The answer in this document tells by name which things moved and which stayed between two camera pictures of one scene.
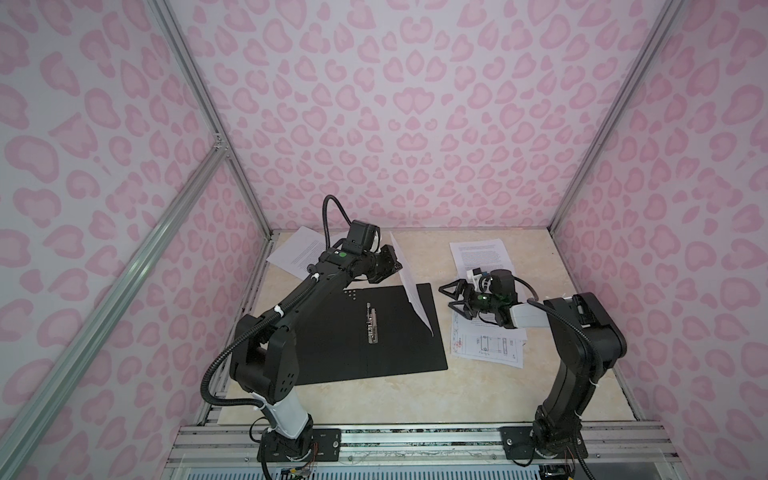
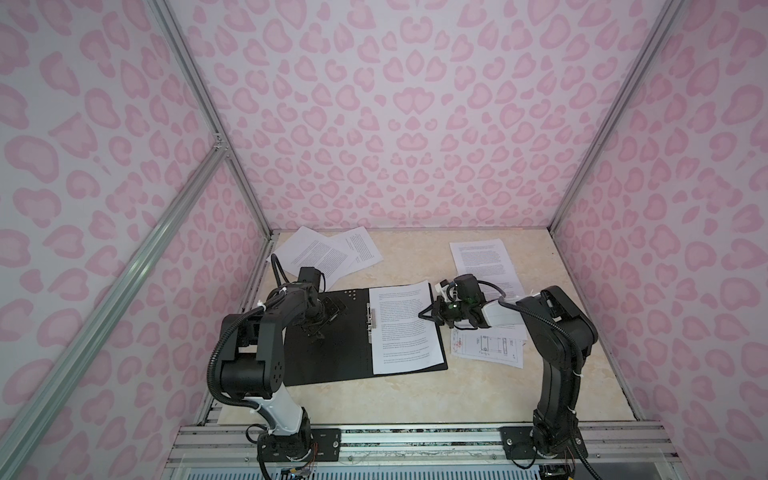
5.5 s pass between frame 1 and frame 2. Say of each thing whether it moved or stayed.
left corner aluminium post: stayed
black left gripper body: moved
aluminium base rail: stayed
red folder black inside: stayed
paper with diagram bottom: stayed
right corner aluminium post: stayed
